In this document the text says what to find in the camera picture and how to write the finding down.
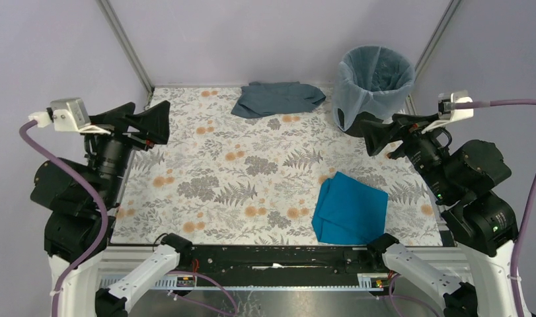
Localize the bright blue folded cloth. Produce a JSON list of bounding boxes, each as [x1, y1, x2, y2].
[[311, 172, 389, 245]]

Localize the black plastic trash bin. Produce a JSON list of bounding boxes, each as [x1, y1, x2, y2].
[[336, 47, 413, 139]]

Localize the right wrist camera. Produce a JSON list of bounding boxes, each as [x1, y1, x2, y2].
[[422, 90, 474, 133]]

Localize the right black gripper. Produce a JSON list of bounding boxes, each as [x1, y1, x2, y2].
[[357, 109, 455, 199]]

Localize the floral patterned table mat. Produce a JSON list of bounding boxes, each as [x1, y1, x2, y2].
[[112, 87, 443, 246]]

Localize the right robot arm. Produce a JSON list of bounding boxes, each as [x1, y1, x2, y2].
[[359, 112, 529, 316]]

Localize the grey-blue crumpled cloth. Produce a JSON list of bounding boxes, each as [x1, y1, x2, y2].
[[231, 82, 326, 119]]

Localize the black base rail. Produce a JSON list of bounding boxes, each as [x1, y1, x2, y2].
[[176, 244, 392, 288]]

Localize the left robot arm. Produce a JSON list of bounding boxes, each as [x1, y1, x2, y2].
[[19, 98, 194, 316]]

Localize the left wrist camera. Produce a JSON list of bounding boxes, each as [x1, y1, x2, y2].
[[28, 97, 112, 135]]

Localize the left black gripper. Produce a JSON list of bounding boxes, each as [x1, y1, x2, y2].
[[81, 96, 172, 203]]

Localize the light blue plastic trash bag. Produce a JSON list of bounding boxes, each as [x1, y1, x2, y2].
[[331, 45, 416, 133]]

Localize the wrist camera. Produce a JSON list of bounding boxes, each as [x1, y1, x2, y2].
[[422, 90, 474, 133], [28, 97, 112, 135]]

